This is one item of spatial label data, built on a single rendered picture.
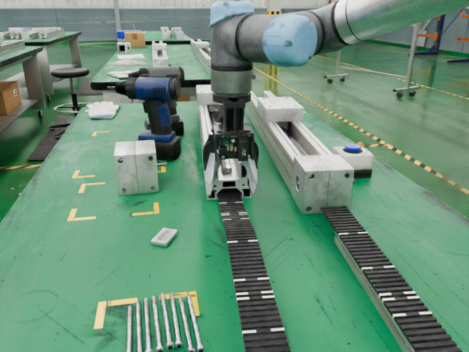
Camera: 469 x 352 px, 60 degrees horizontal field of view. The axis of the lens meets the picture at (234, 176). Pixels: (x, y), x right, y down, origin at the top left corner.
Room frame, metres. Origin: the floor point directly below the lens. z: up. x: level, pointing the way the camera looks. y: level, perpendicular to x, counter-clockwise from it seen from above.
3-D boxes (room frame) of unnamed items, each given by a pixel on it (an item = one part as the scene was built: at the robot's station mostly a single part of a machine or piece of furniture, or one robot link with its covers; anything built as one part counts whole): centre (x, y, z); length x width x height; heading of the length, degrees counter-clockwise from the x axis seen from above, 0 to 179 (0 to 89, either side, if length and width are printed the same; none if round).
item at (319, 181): (0.79, -0.19, 0.83); 0.12 x 0.09 x 0.10; 96
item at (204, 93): (1.46, 0.08, 0.87); 0.16 x 0.11 x 0.07; 6
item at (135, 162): (0.89, 0.21, 0.83); 0.11 x 0.10 x 0.10; 103
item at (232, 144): (0.74, 0.00, 0.96); 0.09 x 0.08 x 0.12; 6
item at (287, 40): (0.69, -0.08, 1.12); 0.11 x 0.11 x 0.08; 44
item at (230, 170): (1.21, 0.05, 0.82); 0.80 x 0.10 x 0.09; 6
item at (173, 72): (1.31, 0.26, 0.89); 0.20 x 0.08 x 0.22; 108
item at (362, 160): (0.97, -0.29, 0.81); 0.10 x 0.08 x 0.06; 96
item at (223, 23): (0.75, 0.00, 1.12); 0.09 x 0.08 x 0.11; 44
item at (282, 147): (1.23, -0.14, 0.82); 0.80 x 0.10 x 0.09; 6
